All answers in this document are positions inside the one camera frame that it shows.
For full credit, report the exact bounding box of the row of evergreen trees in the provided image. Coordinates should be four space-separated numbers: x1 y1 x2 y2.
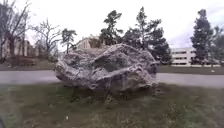
99 6 224 67

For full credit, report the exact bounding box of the small pine tree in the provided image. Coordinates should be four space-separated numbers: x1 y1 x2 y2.
60 28 78 56

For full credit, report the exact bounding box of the large grey boulder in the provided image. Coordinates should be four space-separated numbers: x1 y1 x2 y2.
54 43 161 94

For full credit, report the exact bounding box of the patchy grass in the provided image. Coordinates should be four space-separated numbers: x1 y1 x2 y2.
0 81 224 128

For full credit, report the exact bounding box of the small bare tree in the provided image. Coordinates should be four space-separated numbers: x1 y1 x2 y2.
31 18 63 62

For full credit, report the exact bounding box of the grey paved road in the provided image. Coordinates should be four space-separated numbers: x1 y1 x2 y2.
0 69 224 89

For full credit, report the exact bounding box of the building with columns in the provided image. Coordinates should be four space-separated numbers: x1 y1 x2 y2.
0 36 42 62

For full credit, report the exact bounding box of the grass strip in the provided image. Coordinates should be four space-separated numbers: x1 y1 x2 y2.
0 62 224 76

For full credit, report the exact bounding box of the low reddish hedge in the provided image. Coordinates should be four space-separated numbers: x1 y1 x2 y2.
8 55 40 67

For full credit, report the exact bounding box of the white building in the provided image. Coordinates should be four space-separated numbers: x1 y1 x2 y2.
169 47 198 67

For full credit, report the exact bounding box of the large bare tree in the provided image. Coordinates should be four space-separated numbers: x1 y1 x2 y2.
0 0 33 66

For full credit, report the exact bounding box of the beige building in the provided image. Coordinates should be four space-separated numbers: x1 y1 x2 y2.
75 34 103 51

